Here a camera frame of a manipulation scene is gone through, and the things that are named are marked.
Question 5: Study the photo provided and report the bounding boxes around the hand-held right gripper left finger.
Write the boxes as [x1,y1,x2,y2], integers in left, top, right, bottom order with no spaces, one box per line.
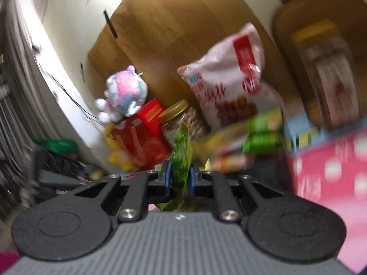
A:
[73,160,173,223]

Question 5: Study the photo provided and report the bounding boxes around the pink snack bag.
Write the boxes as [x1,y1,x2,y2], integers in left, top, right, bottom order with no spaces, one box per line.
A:
[177,22,285,133]

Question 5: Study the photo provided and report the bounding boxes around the green plastic bag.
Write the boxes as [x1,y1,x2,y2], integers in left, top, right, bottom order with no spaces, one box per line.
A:
[33,138,78,156]

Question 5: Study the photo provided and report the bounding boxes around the black printed box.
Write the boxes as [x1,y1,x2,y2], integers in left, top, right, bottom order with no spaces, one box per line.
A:
[198,149,292,199]

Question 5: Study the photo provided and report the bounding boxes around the grey curtain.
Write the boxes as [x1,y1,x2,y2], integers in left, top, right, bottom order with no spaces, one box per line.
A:
[0,0,59,217]

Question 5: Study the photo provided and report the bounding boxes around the pecan jar with gold lid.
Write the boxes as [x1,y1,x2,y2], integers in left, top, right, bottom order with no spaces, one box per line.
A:
[292,20,359,129]

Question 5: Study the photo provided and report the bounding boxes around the black wall cable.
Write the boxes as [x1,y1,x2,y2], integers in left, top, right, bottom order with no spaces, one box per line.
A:
[36,61,101,121]

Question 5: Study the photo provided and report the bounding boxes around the red gift box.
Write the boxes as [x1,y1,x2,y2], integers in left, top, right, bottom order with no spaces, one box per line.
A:
[110,99,173,170]

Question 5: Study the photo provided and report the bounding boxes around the green snack bar packet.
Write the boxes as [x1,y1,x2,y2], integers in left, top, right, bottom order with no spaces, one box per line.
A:
[243,132,284,154]
[247,108,284,134]

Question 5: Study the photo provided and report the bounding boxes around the pink plush toy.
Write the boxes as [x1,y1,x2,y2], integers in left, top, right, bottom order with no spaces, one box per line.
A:
[95,65,148,124]

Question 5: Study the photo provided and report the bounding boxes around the clear cake packet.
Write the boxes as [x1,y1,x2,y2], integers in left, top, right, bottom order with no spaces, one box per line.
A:
[195,124,250,173]

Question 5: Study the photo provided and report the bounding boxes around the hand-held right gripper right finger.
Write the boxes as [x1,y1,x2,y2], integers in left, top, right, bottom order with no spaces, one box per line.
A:
[189,167,288,223]

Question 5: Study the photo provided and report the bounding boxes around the yellow plush toy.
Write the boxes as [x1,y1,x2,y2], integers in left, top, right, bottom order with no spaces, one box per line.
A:
[105,123,136,172]

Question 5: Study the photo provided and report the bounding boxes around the cashew jar with gold lid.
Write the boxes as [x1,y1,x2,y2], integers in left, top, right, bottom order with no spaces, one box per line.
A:
[158,100,207,147]

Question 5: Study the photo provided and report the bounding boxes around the brown woven seat mat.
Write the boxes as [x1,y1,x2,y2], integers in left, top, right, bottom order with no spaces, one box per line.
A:
[272,0,367,127]

